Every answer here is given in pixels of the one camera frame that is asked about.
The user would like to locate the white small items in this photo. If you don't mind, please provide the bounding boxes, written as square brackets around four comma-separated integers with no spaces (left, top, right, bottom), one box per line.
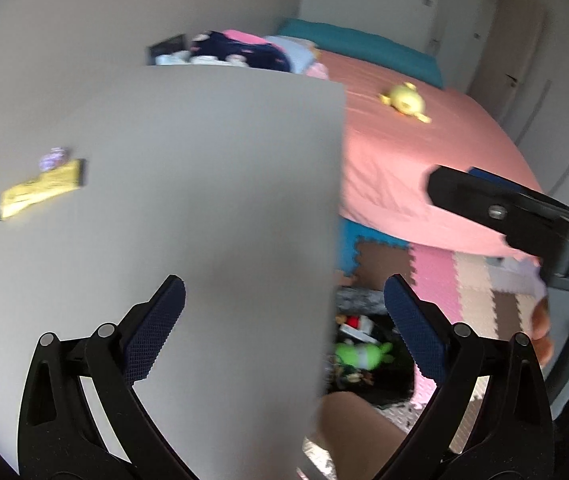
[156,50,250,68]

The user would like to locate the teal pillow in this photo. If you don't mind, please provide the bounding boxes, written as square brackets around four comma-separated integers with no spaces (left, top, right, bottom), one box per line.
[277,18,445,90]

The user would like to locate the black box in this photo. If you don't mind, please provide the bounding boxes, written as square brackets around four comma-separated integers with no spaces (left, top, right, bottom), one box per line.
[147,34,188,66]

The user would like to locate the person's leg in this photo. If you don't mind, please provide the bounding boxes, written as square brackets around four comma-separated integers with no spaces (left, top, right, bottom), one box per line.
[314,391,421,480]

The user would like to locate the grey fluffy toy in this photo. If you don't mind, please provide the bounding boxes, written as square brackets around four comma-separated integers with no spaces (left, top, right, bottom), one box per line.
[337,287,386,316]

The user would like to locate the black storage bin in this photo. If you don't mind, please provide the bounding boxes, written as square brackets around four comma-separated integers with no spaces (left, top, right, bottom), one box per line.
[324,287,415,407]

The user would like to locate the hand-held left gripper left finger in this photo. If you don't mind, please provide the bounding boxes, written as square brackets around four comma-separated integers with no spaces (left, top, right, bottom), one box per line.
[17,275,190,480]

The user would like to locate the dark blue printed cloth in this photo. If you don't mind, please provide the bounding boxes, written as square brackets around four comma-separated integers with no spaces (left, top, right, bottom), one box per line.
[189,30,292,72]

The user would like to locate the yellow snack packet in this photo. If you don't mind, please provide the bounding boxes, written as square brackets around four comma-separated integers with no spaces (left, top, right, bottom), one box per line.
[0,158,88,222]

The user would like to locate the light blue pillow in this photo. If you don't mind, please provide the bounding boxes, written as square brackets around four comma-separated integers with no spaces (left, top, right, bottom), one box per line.
[264,35,317,73]

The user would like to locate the white door with handle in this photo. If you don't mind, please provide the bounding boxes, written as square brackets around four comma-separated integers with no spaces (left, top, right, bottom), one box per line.
[464,5,554,147]

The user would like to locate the person's right hand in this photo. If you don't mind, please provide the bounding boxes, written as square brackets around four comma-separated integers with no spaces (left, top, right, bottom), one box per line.
[531,295,569,388]

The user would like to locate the pink bed sheet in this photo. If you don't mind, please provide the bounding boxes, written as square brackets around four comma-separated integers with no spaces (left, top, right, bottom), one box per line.
[307,47,547,267]

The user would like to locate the yellow plush toy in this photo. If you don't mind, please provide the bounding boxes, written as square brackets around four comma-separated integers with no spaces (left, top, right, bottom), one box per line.
[379,82,432,124]

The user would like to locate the green plush toy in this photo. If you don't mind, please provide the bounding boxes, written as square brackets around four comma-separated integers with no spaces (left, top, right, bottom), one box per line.
[334,341,395,370]

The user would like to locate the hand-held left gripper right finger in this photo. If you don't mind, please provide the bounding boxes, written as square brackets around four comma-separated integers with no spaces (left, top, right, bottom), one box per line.
[379,274,555,480]

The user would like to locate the foam puzzle floor mat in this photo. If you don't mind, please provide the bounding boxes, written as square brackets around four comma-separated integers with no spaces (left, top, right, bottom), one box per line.
[337,217,550,480]

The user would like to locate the white crinkled plastic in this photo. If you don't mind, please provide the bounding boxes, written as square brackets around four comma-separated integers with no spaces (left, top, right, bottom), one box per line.
[297,435,339,480]

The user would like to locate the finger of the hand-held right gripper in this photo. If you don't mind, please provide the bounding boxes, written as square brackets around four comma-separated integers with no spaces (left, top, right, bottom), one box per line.
[468,166,569,233]
[427,166,569,262]

